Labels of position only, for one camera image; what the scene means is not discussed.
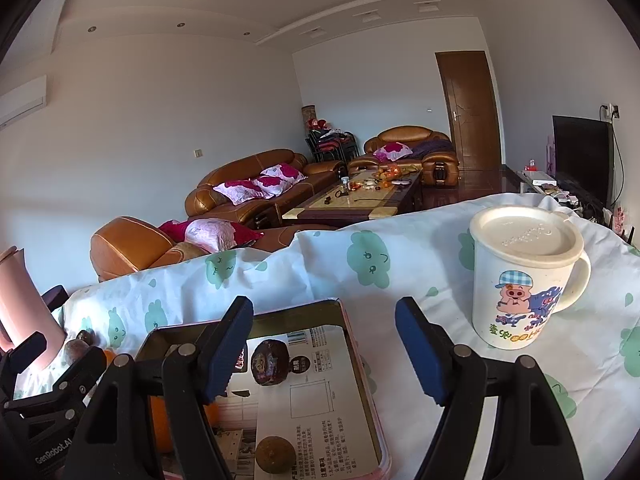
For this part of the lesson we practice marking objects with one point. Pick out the pink white sofa cushion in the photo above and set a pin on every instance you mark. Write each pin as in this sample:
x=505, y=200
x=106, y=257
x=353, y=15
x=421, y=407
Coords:
x=270, y=183

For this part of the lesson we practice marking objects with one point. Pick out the wooden coffee table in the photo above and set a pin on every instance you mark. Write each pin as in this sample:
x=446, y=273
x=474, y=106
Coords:
x=370, y=194

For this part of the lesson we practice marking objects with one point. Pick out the brown leather armchair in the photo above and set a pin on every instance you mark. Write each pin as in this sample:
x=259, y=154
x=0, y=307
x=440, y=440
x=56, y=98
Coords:
x=128, y=245
x=433, y=154

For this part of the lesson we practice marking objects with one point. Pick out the brown round fruit in tray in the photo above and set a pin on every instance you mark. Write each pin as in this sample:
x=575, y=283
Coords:
x=275, y=455

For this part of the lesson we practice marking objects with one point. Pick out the white cloud pattern tablecloth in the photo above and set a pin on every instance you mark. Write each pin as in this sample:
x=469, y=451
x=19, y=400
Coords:
x=589, y=352

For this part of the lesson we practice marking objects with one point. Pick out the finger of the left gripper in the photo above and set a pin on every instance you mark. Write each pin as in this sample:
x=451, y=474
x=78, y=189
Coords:
x=15, y=361
x=70, y=379

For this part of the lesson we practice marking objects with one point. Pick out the pink kettle jug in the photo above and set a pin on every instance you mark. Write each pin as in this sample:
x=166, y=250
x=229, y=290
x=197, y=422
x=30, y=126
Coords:
x=23, y=311

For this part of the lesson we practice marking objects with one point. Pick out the white cartoon pig mug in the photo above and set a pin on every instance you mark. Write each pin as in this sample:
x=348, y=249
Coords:
x=528, y=264

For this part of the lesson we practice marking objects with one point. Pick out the dark mangosteen on cloth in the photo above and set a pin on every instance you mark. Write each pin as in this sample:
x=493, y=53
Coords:
x=87, y=336

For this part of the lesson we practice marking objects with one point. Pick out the small orange tangerine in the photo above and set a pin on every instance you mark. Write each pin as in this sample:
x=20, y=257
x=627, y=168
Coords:
x=109, y=356

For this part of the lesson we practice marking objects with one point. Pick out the large orange in tray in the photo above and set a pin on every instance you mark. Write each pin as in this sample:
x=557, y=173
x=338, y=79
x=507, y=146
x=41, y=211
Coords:
x=161, y=425

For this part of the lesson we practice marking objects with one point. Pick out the light pink pillow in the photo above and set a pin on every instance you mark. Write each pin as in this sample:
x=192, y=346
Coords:
x=212, y=235

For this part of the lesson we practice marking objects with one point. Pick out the stacked dark chairs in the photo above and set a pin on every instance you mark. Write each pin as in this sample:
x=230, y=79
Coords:
x=332, y=145

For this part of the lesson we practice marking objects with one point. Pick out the black television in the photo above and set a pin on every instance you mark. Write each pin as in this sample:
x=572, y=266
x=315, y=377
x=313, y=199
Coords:
x=584, y=157

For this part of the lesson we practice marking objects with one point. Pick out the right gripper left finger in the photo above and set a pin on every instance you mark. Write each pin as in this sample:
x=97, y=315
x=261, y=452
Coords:
x=193, y=375

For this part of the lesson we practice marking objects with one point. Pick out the metal tray with paper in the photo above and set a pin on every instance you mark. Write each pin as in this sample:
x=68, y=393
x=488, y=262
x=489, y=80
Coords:
x=300, y=378

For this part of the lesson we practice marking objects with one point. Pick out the pink white armchair cushion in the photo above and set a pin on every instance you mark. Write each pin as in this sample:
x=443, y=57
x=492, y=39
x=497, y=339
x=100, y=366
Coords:
x=392, y=152

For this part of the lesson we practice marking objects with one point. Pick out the brown leather long sofa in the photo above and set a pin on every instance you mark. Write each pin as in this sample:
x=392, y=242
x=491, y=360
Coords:
x=204, y=202

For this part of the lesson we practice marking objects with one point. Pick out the brown leather far armchair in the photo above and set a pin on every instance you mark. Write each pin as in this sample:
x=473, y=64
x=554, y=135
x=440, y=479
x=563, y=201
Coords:
x=433, y=154

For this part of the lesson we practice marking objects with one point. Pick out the white air conditioner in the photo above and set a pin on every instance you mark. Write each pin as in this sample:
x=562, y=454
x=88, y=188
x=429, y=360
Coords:
x=23, y=100

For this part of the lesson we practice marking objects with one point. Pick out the large purple passion fruit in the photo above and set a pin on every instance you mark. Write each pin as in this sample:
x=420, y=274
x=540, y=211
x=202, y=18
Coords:
x=74, y=350

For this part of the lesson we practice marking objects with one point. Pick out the brown leather armchair near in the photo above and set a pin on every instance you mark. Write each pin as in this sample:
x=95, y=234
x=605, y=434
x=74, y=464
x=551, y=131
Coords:
x=128, y=245

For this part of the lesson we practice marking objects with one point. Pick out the brown wooden door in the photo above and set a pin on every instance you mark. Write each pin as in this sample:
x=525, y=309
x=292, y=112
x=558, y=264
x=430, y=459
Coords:
x=472, y=109

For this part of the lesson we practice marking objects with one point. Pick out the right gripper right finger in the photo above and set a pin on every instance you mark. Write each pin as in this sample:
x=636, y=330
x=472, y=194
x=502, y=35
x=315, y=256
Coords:
x=530, y=440

